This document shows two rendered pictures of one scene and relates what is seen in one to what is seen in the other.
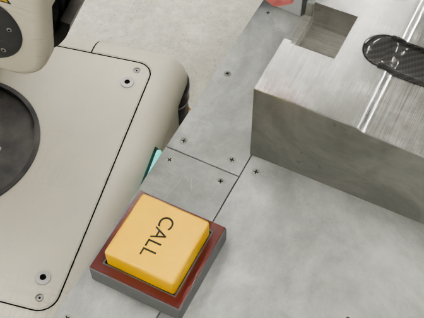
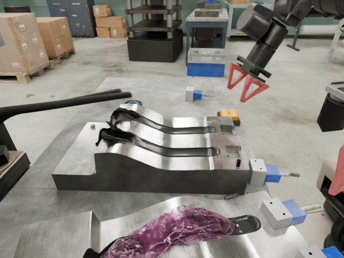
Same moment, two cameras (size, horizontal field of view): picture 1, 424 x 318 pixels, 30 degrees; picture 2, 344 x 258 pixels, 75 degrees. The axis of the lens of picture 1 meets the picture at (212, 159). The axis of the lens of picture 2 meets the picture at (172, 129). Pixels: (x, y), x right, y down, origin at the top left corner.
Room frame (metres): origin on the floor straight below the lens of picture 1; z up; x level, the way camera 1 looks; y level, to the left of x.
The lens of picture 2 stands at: (0.92, -0.48, 1.26)
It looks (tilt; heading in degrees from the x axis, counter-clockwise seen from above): 33 degrees down; 156
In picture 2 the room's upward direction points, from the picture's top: 1 degrees counter-clockwise
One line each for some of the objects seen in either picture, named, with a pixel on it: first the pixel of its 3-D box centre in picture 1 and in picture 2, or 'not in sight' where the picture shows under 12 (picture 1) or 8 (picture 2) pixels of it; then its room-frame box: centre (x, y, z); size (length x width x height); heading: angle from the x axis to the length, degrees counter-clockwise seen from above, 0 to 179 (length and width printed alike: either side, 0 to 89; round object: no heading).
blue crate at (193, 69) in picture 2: not in sight; (206, 66); (-2.27, 1.59, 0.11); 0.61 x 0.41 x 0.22; 55
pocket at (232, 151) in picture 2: not in sight; (234, 156); (0.56, -0.14, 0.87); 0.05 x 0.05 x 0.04; 63
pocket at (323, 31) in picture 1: (318, 43); (227, 134); (0.46, -0.09, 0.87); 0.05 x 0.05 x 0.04; 63
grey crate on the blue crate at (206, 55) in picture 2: not in sight; (206, 56); (-2.27, 1.59, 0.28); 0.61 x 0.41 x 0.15; 55
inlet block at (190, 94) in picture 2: not in sight; (199, 94); (0.08, 0.04, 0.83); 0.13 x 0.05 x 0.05; 54
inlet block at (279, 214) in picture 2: not in sight; (294, 211); (0.74, -0.13, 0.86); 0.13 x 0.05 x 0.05; 80
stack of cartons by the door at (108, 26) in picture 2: not in sight; (110, 21); (-6.29, 0.86, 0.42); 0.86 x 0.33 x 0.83; 55
